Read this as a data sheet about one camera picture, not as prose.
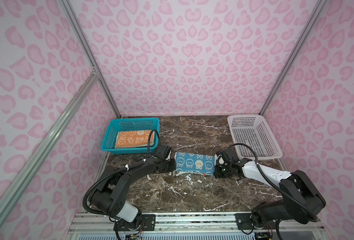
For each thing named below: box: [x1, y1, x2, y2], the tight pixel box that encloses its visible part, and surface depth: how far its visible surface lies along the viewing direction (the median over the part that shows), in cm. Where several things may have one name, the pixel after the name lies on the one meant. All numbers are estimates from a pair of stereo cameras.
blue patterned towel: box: [175, 152, 216, 176], surface depth 95 cm
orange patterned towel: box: [115, 130, 155, 149], surface depth 103 cm
